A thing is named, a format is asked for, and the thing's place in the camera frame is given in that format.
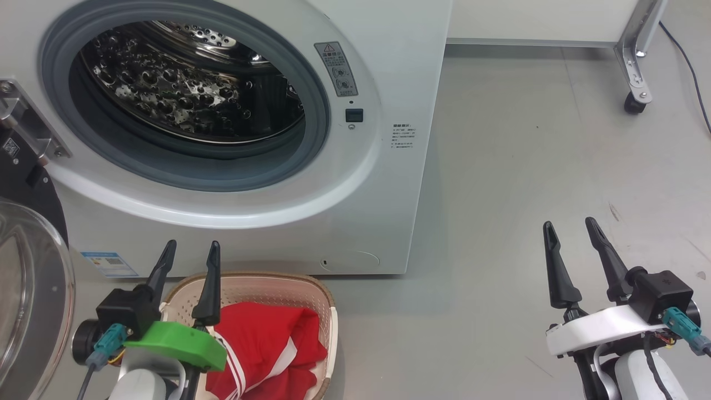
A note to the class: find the small QR code door label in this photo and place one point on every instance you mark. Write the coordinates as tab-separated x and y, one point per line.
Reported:
11	148

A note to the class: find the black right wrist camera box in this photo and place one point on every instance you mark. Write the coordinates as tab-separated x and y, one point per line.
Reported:
664	294

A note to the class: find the grey warning sticker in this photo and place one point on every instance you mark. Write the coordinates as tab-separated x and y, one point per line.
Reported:
336	69

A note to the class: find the beige perforated laundry basket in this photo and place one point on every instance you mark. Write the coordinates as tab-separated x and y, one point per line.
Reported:
266	289

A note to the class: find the metal leg with caster wheel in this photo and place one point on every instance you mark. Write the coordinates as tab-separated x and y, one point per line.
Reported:
636	55

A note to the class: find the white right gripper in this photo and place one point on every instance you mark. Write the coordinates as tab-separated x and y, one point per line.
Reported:
600	328

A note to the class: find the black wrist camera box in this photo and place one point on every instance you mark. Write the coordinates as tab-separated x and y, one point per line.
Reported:
664	294
125	311

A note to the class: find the red garment with white stripes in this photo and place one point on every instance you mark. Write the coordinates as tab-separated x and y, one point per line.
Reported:
261	344

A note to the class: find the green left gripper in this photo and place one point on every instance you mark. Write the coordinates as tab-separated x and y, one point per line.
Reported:
178	341

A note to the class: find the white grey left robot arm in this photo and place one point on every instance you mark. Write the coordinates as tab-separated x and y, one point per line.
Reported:
139	386

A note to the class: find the dark grey glass washer door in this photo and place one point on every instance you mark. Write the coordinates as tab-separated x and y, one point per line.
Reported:
33	289

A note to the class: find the white front-loading washing machine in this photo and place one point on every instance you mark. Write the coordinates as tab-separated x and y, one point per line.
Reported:
377	183

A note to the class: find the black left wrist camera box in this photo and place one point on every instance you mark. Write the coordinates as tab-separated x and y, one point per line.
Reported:
125	311

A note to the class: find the blue energy label sticker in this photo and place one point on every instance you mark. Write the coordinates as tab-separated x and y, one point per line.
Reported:
108	264

